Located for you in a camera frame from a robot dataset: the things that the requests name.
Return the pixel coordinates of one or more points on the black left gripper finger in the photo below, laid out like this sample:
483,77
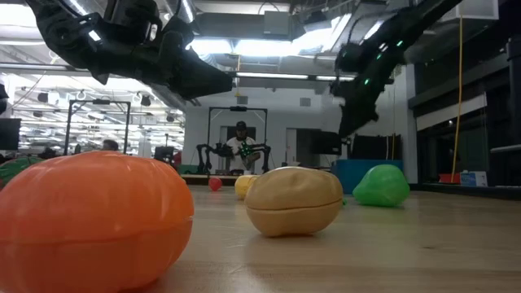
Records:
195,77

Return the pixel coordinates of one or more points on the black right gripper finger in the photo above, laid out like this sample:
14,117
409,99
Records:
354,122

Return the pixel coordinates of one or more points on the teal plastic tupperware container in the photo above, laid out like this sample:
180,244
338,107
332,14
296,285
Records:
346,175

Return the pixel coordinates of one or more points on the green toy bell pepper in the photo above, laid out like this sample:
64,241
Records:
380,187

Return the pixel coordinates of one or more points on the red toy cherry green stem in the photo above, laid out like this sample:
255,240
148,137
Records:
215,184

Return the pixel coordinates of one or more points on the yellow toy banana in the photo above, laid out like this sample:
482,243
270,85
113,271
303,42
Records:
243,186

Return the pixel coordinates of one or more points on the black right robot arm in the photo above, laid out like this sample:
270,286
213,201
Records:
407,28

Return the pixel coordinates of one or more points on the black background robot arm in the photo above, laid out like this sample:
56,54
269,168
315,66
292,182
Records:
209,156
260,154

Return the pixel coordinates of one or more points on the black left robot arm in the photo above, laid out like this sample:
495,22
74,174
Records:
61,36

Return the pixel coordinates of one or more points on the black panel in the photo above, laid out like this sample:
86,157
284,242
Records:
374,147

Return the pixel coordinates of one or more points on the black monitor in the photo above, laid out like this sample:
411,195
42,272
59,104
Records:
9,134
325,142

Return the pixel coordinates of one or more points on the person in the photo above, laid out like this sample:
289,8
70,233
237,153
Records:
110,145
240,150

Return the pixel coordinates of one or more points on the green bin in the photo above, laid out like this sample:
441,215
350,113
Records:
188,169

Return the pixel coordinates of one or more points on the tan toy potato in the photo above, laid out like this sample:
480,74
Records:
293,203

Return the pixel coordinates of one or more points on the background wooden table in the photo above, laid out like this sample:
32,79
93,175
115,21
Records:
195,179

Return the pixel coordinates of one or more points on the red bin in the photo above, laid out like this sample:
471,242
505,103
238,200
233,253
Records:
449,179

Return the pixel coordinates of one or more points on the blue box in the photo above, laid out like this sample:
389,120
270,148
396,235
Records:
474,179

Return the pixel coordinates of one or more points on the orange toy pumpkin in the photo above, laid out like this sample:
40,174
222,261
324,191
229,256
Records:
93,219

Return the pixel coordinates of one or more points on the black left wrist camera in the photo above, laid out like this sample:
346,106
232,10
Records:
130,20

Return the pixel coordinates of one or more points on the black gantry frame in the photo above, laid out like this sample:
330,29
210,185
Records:
102,101
220,108

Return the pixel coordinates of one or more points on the grey ceiling duct box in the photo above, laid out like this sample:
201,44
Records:
277,22

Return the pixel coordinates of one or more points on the black post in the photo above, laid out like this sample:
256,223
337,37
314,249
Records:
2,99

